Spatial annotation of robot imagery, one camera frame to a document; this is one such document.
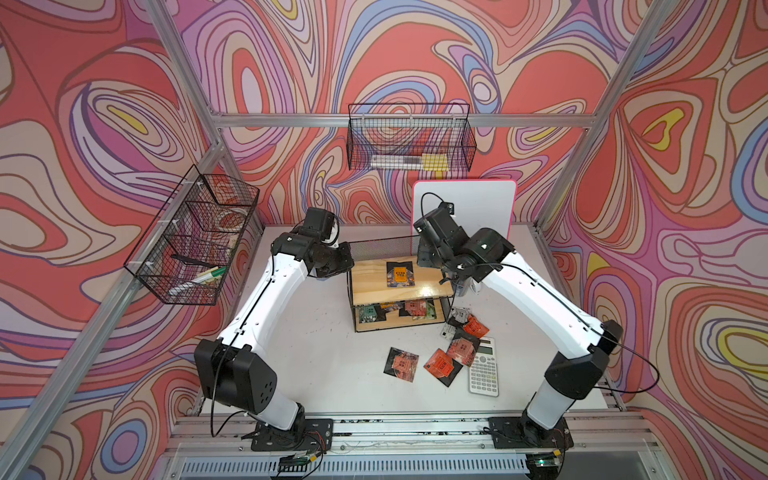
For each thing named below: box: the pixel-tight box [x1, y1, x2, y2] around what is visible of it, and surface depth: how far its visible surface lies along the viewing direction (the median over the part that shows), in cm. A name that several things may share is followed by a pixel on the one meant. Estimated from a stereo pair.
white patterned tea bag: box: [440, 306, 470, 340], surface depth 94 cm
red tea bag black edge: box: [383, 346, 419, 383], surface depth 86 cm
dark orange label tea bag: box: [386, 261, 416, 288], surface depth 86 cm
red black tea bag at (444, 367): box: [424, 348, 463, 387], surface depth 86 cm
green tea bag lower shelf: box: [358, 305, 377, 323], surface depth 95 cm
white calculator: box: [468, 336, 499, 397], surface depth 84 cm
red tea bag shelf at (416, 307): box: [405, 299, 427, 317], surface depth 97 cm
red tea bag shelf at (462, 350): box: [447, 337, 476, 367], surface depth 88 cm
